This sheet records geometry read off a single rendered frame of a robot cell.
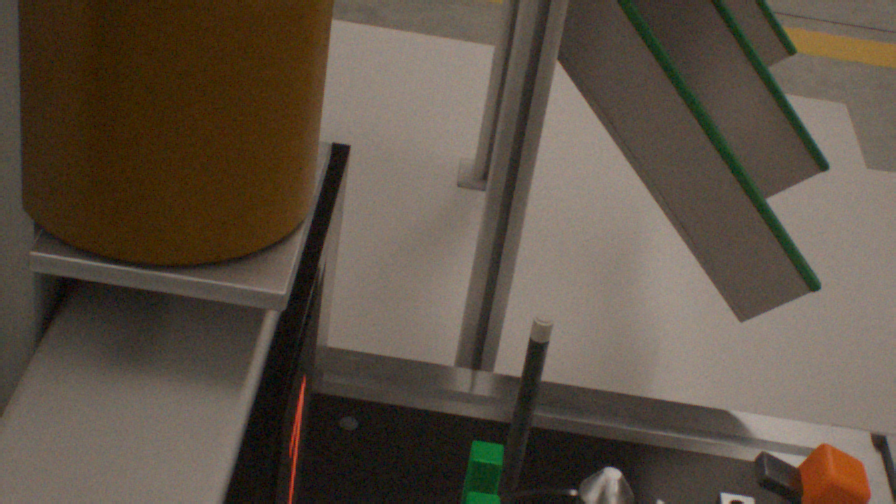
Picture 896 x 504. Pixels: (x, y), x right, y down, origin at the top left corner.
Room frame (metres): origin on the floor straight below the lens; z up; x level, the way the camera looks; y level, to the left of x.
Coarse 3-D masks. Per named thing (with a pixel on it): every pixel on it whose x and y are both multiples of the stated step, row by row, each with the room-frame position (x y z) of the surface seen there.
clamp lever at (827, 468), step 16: (816, 448) 0.42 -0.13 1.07; (832, 448) 0.41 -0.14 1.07; (768, 464) 0.41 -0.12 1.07; (784, 464) 0.41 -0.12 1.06; (800, 464) 0.42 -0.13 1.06; (816, 464) 0.41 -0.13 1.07; (832, 464) 0.41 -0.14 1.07; (848, 464) 0.41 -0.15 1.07; (768, 480) 0.40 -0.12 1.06; (784, 480) 0.40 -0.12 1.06; (800, 480) 0.41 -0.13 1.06; (816, 480) 0.40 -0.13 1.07; (832, 480) 0.40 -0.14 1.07; (848, 480) 0.40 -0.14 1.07; (864, 480) 0.41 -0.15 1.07; (784, 496) 0.40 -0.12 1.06; (800, 496) 0.40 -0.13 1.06; (816, 496) 0.40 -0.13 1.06; (832, 496) 0.40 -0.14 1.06; (848, 496) 0.40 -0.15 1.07; (864, 496) 0.40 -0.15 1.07
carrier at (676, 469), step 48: (528, 384) 0.46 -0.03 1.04; (336, 432) 0.50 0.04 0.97; (384, 432) 0.50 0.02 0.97; (432, 432) 0.51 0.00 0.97; (480, 432) 0.51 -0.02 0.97; (528, 432) 0.46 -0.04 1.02; (336, 480) 0.47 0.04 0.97; (384, 480) 0.47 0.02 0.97; (432, 480) 0.48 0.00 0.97; (480, 480) 0.41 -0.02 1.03; (528, 480) 0.46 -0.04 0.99; (576, 480) 0.47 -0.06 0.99; (624, 480) 0.41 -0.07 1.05; (672, 480) 0.50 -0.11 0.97; (720, 480) 0.51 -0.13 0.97
